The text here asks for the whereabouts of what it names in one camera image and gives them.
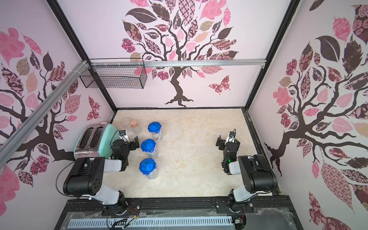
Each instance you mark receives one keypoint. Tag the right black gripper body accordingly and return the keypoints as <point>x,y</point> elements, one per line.
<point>225,142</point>

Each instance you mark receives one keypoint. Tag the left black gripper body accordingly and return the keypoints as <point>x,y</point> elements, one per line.
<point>126,153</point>

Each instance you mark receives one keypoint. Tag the blue lid container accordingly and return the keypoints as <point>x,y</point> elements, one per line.
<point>149,147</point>
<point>148,167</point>
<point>154,128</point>

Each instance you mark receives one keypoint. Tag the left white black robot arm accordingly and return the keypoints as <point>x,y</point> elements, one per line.
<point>85,179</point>

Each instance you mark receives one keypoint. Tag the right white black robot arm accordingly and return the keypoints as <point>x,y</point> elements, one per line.
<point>257,175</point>

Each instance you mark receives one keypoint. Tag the small bottle cork lid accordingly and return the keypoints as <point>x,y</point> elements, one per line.
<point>136,128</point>

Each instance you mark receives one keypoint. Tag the clear glass tumbler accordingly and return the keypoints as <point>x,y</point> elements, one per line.
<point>126,124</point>

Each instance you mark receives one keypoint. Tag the mint chrome toaster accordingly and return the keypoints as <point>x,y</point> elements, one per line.
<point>96,141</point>

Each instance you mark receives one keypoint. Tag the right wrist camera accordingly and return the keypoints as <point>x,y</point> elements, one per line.
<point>232,137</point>

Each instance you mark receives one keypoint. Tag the black wire basket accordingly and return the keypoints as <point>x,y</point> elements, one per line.
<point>123,73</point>

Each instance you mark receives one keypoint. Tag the black base frame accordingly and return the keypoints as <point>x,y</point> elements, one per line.
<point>261,213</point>

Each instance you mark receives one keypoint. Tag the back aluminium rail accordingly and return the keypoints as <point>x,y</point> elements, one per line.
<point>189,63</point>

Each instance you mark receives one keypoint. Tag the aluminium rail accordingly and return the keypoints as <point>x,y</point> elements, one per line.
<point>189,63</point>
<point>15,140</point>

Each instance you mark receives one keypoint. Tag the white slotted cable duct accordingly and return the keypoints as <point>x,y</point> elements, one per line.
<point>99,223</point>

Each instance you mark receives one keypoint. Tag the left aluminium rail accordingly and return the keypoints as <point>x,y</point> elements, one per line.
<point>15,140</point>

